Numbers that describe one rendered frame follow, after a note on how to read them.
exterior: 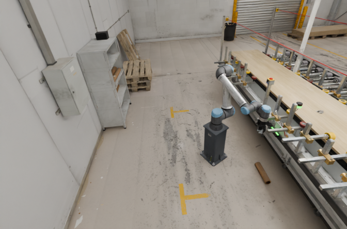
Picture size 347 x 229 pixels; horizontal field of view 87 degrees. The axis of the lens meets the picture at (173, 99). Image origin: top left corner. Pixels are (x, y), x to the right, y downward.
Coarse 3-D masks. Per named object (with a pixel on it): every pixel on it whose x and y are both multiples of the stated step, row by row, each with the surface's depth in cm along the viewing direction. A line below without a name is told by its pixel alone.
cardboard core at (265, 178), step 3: (258, 162) 263; (255, 165) 264; (258, 165) 260; (261, 165) 260; (258, 168) 257; (261, 168) 255; (261, 171) 251; (264, 171) 251; (261, 174) 249; (264, 174) 246; (264, 177) 243; (267, 177) 242; (264, 180) 242; (267, 180) 239; (270, 180) 240; (267, 183) 243
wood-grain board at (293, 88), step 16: (256, 64) 357; (272, 64) 352; (288, 80) 295; (304, 80) 291; (288, 96) 256; (304, 96) 253; (320, 96) 251; (304, 112) 224; (336, 112) 220; (320, 128) 199; (336, 128) 198; (336, 144) 179
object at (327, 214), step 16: (256, 80) 315; (272, 96) 271; (272, 144) 283; (304, 144) 215; (320, 144) 192; (288, 160) 249; (336, 160) 175; (304, 176) 224; (336, 176) 176; (304, 192) 226; (320, 208) 200; (336, 224) 185
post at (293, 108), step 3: (294, 105) 194; (291, 108) 199; (294, 108) 196; (291, 111) 200; (294, 111) 199; (291, 114) 201; (288, 117) 206; (291, 117) 203; (288, 120) 206; (291, 120) 205; (288, 123) 207
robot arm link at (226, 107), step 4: (224, 68) 220; (228, 68) 221; (232, 68) 224; (228, 72) 222; (232, 72) 227; (228, 76) 225; (224, 88) 234; (224, 92) 237; (228, 92) 235; (224, 96) 239; (228, 96) 237; (224, 100) 241; (228, 100) 239; (224, 104) 244; (228, 104) 242; (224, 108) 244; (228, 108) 242; (232, 108) 249; (228, 112) 245; (232, 112) 248; (228, 116) 247
